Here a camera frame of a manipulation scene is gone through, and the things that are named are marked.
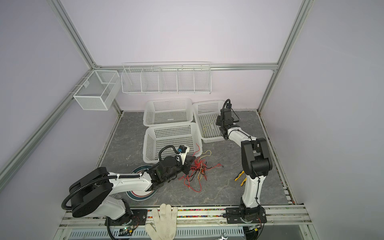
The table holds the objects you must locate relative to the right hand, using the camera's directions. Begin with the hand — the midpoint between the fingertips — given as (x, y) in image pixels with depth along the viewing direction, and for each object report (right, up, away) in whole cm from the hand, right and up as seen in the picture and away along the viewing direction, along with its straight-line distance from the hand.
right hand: (223, 117), depth 99 cm
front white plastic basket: (-46, -13, +3) cm, 48 cm away
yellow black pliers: (+6, -35, -12) cm, 38 cm away
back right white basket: (-11, +4, +19) cm, 23 cm away
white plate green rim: (-48, -43, -20) cm, 67 cm away
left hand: (-19, -24, -19) cm, 36 cm away
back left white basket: (-50, +5, +21) cm, 54 cm away
